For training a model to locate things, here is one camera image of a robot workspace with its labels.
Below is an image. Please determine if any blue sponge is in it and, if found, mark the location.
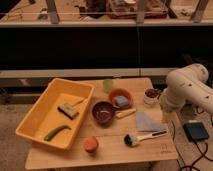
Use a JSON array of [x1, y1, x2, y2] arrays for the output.
[[114, 96, 129, 108]]

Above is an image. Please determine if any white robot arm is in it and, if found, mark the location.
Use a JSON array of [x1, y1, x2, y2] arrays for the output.
[[159, 64, 213, 115]]

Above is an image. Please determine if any translucent green plastic cup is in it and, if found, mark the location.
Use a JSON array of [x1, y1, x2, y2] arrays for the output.
[[103, 79, 113, 93]]

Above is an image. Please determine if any orange cup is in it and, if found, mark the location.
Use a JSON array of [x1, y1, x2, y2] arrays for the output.
[[83, 136, 99, 153]]

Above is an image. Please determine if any orange bowl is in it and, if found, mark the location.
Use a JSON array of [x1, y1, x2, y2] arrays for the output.
[[108, 88, 133, 109]]

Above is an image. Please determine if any dark maroon bowl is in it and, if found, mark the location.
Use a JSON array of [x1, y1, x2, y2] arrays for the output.
[[92, 101, 115, 126]]

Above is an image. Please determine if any wooden table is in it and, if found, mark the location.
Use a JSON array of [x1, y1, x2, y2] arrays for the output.
[[25, 77, 179, 171]]

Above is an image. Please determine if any wooden scrub brush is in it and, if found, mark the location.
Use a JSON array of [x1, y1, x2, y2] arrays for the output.
[[57, 99, 84, 120]]

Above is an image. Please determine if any grey blue cloth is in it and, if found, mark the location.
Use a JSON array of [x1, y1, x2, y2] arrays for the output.
[[135, 112, 166, 132]]

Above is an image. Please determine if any yellow plastic bin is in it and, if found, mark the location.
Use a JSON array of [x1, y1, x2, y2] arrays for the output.
[[16, 78, 94, 150]]

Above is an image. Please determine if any black foot pedal box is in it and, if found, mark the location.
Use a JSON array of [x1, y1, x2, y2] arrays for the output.
[[183, 122, 209, 142]]

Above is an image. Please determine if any yellow handled utensil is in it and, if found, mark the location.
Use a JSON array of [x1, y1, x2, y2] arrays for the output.
[[116, 108, 136, 119]]

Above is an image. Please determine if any black cable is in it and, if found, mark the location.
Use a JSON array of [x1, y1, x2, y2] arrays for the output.
[[170, 119, 213, 171]]

